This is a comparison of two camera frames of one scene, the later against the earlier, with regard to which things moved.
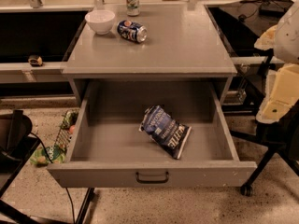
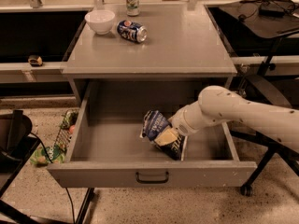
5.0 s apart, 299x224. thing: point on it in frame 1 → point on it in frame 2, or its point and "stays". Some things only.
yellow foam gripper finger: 267,40 → 165,138
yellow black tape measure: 35,61 stays
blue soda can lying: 132,31 stays
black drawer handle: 152,182 stays
